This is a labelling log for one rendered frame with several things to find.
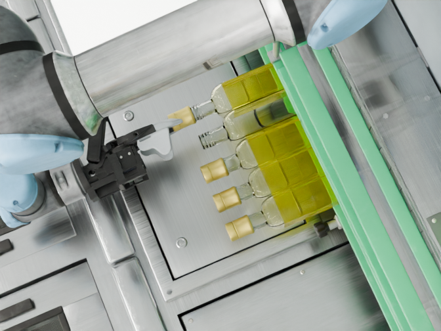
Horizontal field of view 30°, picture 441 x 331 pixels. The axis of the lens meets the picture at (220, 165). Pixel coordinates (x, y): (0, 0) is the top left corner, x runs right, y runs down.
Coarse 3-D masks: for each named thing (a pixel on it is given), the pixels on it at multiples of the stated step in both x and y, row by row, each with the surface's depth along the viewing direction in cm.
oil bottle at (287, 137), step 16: (272, 128) 148; (288, 128) 148; (240, 144) 148; (256, 144) 148; (272, 144) 147; (288, 144) 147; (304, 144) 148; (240, 160) 148; (256, 160) 147; (272, 160) 148
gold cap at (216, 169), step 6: (210, 162) 149; (216, 162) 149; (222, 162) 148; (204, 168) 148; (210, 168) 148; (216, 168) 148; (222, 168) 148; (204, 174) 148; (210, 174) 148; (216, 174) 148; (222, 174) 148; (228, 174) 149; (210, 180) 148
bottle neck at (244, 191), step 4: (244, 184) 148; (236, 188) 148; (240, 188) 147; (244, 188) 147; (248, 188) 147; (240, 192) 147; (244, 192) 147; (248, 192) 147; (240, 196) 147; (244, 196) 147; (248, 196) 148; (252, 196) 148
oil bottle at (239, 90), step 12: (252, 72) 151; (264, 72) 151; (228, 84) 151; (240, 84) 151; (252, 84) 151; (264, 84) 151; (276, 84) 151; (216, 96) 151; (228, 96) 150; (240, 96) 150; (252, 96) 150; (264, 96) 151; (216, 108) 152; (228, 108) 150
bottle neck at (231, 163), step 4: (228, 156) 149; (232, 156) 149; (224, 160) 149; (228, 160) 149; (232, 160) 148; (236, 160) 148; (228, 164) 148; (232, 164) 148; (236, 164) 148; (228, 168) 148; (232, 168) 149; (236, 168) 149; (240, 168) 150; (228, 172) 149
